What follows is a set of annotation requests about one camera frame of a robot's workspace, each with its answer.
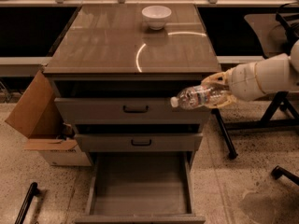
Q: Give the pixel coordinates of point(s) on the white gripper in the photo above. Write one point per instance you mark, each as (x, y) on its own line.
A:
(244, 80)

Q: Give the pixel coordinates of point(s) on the clear plastic water bottle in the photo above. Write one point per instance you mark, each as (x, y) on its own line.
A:
(196, 96)

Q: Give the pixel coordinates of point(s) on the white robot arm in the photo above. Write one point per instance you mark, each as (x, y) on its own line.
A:
(279, 73)

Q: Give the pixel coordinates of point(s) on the middle grey drawer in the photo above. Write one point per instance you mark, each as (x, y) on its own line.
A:
(138, 137)

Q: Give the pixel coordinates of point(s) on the grey drawer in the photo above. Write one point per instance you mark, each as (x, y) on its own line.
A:
(124, 102)
(138, 137)
(141, 188)

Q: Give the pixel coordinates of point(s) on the grey drawer cabinet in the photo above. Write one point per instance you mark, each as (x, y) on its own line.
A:
(112, 42)

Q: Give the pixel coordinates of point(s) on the bottom grey drawer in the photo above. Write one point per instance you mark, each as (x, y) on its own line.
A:
(141, 188)

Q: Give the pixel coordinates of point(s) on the top grey drawer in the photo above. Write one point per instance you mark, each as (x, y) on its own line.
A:
(124, 102)

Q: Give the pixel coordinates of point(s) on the black leg on floor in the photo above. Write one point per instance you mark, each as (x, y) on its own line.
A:
(278, 172)

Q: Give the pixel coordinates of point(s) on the white ceramic bowl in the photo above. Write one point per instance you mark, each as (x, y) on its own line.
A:
(156, 17)

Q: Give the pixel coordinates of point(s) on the open cardboard box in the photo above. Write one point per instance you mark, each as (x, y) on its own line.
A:
(37, 118)

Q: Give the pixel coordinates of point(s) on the black bar on floor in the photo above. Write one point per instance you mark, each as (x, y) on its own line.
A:
(31, 193)

